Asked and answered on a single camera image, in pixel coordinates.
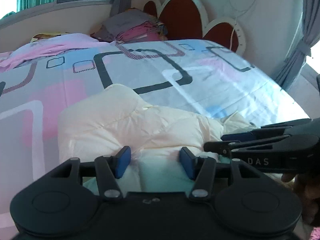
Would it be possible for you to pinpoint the red headboard with white trim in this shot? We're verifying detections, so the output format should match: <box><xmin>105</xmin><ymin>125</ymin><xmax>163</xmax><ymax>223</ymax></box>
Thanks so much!
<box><xmin>143</xmin><ymin>0</ymin><xmax>247</xmax><ymax>55</ymax></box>

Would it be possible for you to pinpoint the pink blanket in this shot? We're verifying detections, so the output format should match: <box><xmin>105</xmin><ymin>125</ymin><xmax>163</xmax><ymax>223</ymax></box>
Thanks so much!
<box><xmin>0</xmin><ymin>33</ymin><xmax>118</xmax><ymax>68</ymax></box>

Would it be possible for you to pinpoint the cream puffer jacket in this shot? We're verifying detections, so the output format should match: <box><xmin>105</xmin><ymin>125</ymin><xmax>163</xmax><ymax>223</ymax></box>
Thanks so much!
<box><xmin>58</xmin><ymin>84</ymin><xmax>295</xmax><ymax>195</ymax></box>

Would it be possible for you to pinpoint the yellow printed pillow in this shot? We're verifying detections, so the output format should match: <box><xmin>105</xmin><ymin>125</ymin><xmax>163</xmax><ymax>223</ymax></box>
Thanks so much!
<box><xmin>31</xmin><ymin>32</ymin><xmax>71</xmax><ymax>42</ymax></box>

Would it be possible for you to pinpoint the white cable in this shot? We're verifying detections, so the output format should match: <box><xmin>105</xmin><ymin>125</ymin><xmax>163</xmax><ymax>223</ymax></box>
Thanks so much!
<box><xmin>229</xmin><ymin>0</ymin><xmax>259</xmax><ymax>53</ymax></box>

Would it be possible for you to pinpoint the pink folded cloth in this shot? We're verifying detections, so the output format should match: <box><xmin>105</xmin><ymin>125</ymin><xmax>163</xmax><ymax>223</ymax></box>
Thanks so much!
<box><xmin>117</xmin><ymin>21</ymin><xmax>168</xmax><ymax>42</ymax></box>

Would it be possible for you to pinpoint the window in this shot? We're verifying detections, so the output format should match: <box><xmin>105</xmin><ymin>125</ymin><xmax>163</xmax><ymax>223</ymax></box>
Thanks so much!
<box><xmin>0</xmin><ymin>0</ymin><xmax>119</xmax><ymax>23</ymax></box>

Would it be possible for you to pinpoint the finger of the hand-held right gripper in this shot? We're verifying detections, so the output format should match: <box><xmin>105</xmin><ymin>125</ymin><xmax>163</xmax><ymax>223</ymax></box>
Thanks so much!
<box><xmin>204</xmin><ymin>134</ymin><xmax>290</xmax><ymax>155</ymax></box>
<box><xmin>221</xmin><ymin>119</ymin><xmax>313</xmax><ymax>142</ymax></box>

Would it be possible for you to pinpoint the person's right hand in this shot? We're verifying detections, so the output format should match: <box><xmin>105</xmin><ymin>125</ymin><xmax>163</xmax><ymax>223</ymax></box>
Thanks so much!
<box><xmin>281</xmin><ymin>171</ymin><xmax>320</xmax><ymax>227</ymax></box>

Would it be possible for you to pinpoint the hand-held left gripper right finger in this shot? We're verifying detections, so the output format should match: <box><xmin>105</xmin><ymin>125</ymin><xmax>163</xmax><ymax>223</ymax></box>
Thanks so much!
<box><xmin>180</xmin><ymin>147</ymin><xmax>258</xmax><ymax>202</ymax></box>

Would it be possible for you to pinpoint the patterned bed sheet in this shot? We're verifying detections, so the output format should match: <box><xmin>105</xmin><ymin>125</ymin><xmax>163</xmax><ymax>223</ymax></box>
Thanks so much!
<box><xmin>0</xmin><ymin>39</ymin><xmax>312</xmax><ymax>240</ymax></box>

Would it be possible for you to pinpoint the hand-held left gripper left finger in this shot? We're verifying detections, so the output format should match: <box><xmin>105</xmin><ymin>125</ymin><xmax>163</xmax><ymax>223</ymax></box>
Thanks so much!
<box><xmin>51</xmin><ymin>146</ymin><xmax>131</xmax><ymax>200</ymax></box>

